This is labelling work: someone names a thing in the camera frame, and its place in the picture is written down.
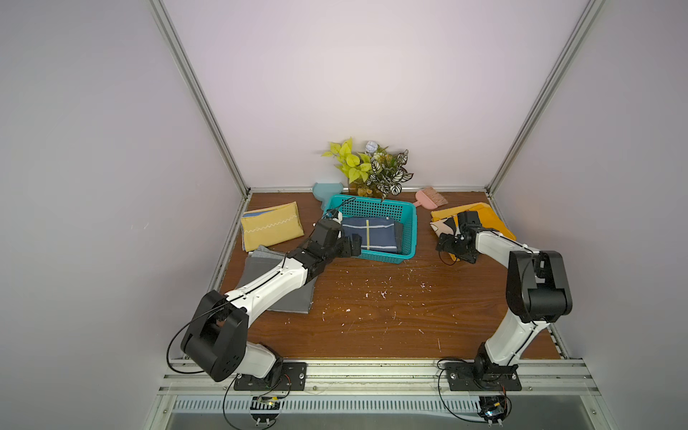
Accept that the yellow black patterned pillowcase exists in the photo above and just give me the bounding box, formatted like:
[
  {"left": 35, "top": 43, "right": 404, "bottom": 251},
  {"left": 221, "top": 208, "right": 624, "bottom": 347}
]
[{"left": 431, "top": 204, "right": 527, "bottom": 267}]

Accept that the mustard zigzag pillowcase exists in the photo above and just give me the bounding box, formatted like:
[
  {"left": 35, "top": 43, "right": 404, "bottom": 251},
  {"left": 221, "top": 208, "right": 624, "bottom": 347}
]
[{"left": 241, "top": 202, "right": 304, "bottom": 252}]

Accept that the navy striped pillowcase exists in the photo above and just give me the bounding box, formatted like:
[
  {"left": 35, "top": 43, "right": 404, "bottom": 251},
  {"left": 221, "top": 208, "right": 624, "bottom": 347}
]
[{"left": 341, "top": 217, "right": 396, "bottom": 254}]

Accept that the dark grey checked pillowcase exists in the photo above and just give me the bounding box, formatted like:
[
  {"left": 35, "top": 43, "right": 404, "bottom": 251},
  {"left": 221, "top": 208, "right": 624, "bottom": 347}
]
[{"left": 394, "top": 220, "right": 404, "bottom": 254}]

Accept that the plain grey pillowcase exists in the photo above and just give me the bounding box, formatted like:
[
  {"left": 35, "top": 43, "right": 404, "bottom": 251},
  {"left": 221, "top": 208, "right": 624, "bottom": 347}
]
[{"left": 235, "top": 245, "right": 317, "bottom": 315}]

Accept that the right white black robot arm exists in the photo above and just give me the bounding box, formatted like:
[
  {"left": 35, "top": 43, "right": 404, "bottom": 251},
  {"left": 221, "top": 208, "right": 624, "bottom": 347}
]
[{"left": 431, "top": 211, "right": 573, "bottom": 379}]

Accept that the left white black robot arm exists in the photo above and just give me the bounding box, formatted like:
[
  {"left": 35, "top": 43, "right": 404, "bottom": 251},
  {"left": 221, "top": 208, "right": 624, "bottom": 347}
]
[{"left": 181, "top": 219, "right": 362, "bottom": 387}]

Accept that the teal plastic basket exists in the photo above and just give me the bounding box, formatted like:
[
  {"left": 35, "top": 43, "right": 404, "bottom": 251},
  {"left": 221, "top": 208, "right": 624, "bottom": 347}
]
[{"left": 322, "top": 195, "right": 419, "bottom": 264}]

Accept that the teal dustpan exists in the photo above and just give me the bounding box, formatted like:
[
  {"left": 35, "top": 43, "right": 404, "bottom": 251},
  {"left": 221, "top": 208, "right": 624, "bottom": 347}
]
[{"left": 312, "top": 183, "right": 344, "bottom": 211}]

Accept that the pink hand brush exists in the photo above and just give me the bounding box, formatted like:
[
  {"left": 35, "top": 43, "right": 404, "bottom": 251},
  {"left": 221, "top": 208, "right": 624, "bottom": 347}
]
[{"left": 414, "top": 187, "right": 448, "bottom": 211}]

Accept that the artificial green plant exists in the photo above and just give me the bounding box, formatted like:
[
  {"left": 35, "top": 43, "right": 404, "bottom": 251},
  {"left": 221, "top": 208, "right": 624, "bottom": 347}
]
[{"left": 321, "top": 137, "right": 414, "bottom": 200}]

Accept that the right circuit board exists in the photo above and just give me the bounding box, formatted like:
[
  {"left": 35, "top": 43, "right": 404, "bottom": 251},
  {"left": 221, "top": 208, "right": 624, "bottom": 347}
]
[{"left": 478, "top": 395, "right": 510, "bottom": 426}]

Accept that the circuit board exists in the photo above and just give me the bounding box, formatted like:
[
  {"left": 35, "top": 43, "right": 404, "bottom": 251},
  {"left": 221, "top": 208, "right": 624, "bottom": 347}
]
[
  {"left": 478, "top": 395, "right": 510, "bottom": 426},
  {"left": 249, "top": 396, "right": 283, "bottom": 429}
]

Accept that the left circuit board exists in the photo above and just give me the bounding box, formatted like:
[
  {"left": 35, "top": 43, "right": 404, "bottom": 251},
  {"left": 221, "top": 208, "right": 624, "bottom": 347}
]
[{"left": 249, "top": 396, "right": 283, "bottom": 429}]

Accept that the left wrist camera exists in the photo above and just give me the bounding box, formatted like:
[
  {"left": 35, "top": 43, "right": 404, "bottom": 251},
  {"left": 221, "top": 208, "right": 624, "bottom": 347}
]
[{"left": 322, "top": 208, "right": 343, "bottom": 223}]

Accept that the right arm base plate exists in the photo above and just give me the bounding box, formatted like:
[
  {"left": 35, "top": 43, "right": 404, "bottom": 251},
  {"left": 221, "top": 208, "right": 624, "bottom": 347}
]
[{"left": 442, "top": 361, "right": 522, "bottom": 392}]

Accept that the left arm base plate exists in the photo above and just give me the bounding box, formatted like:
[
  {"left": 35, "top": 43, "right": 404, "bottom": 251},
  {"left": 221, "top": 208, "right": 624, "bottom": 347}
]
[{"left": 234, "top": 361, "right": 308, "bottom": 392}]

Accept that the aluminium front rail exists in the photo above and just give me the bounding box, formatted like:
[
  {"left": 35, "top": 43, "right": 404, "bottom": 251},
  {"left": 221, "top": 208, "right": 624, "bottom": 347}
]
[{"left": 156, "top": 359, "right": 599, "bottom": 395}]

